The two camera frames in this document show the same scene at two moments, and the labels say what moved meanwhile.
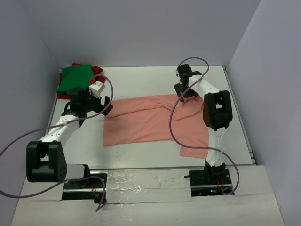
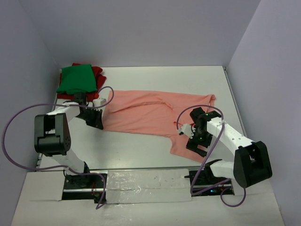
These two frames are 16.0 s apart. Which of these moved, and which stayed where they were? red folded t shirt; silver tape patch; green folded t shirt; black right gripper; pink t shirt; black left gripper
Moved: black left gripper; black right gripper; pink t shirt
Stayed: red folded t shirt; silver tape patch; green folded t shirt
